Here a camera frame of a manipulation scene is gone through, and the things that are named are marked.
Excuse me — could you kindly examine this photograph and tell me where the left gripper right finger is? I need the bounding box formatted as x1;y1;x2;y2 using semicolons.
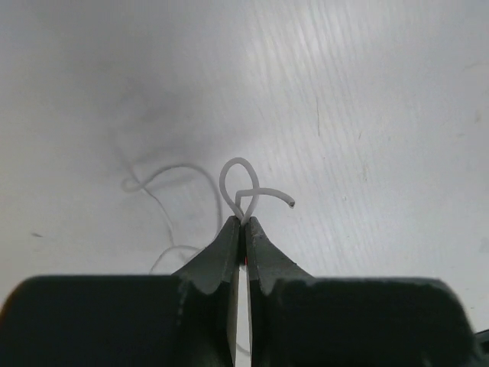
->
244;219;478;366

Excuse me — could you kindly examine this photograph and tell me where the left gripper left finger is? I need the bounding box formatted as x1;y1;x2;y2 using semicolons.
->
1;217;240;366

